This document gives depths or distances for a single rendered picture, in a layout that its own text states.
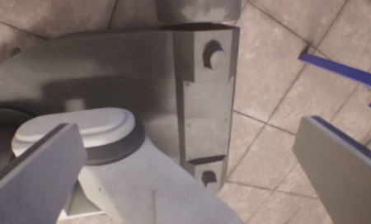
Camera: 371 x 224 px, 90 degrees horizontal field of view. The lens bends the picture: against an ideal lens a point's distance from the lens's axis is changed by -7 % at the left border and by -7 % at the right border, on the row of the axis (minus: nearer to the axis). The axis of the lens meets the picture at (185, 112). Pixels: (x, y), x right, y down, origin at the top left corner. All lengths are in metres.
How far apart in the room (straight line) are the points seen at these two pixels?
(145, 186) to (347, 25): 0.87
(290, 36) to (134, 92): 0.56
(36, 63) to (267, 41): 0.65
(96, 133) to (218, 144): 0.34
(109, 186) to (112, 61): 0.26
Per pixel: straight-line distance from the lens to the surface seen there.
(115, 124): 0.36
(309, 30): 0.84
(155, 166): 0.33
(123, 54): 0.45
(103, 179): 0.33
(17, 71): 0.52
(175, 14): 0.45
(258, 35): 0.72
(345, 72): 0.71
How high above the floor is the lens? 0.61
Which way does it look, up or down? 60 degrees down
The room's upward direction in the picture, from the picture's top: 156 degrees clockwise
